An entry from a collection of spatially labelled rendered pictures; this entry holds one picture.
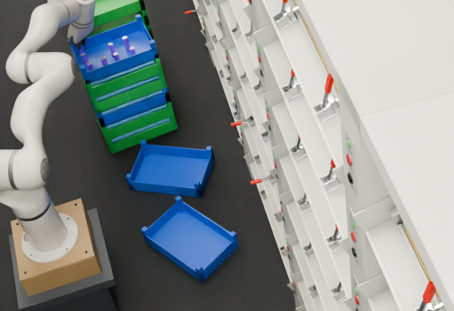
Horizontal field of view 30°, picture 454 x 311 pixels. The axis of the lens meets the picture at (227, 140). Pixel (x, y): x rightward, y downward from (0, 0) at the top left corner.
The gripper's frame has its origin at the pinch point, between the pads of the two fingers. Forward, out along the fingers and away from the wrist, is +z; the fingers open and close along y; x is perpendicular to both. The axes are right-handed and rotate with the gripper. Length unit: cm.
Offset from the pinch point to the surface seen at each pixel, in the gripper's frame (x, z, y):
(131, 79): 24.1, 3.1, -3.4
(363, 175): 117, -177, 78
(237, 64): 62, -52, -4
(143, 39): 16.0, 0.5, -19.3
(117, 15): -1.5, 7.1, -23.9
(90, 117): 9.7, 48.0, 0.5
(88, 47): 1.3, 6.7, -4.1
